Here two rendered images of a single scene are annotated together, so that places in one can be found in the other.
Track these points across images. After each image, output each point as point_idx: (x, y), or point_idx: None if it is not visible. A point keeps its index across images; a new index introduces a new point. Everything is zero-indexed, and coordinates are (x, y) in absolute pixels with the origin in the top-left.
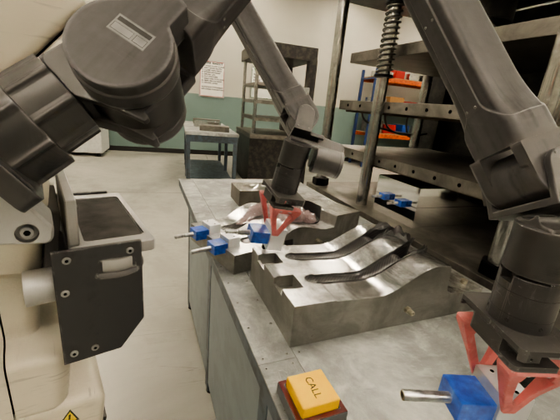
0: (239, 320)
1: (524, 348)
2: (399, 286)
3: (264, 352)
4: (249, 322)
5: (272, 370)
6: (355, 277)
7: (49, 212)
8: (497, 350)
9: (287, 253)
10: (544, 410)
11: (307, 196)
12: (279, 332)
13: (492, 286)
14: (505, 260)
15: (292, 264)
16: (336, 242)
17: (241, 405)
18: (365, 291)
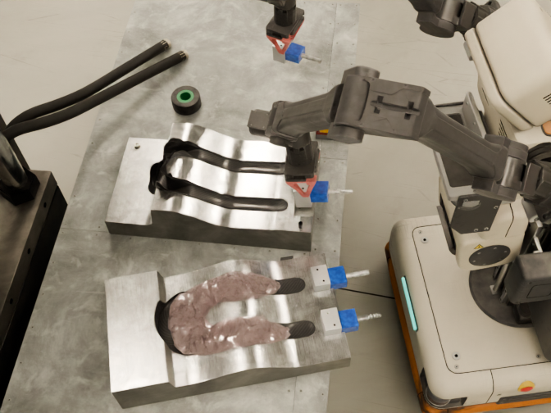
0: (343, 200)
1: (303, 10)
2: (225, 136)
3: (339, 166)
4: (337, 195)
5: (340, 153)
6: (241, 168)
7: (467, 51)
8: (301, 22)
9: (281, 211)
10: (205, 86)
11: (133, 365)
12: (319, 179)
13: (49, 182)
14: (293, 4)
15: (289, 192)
16: (214, 216)
17: None
18: (252, 147)
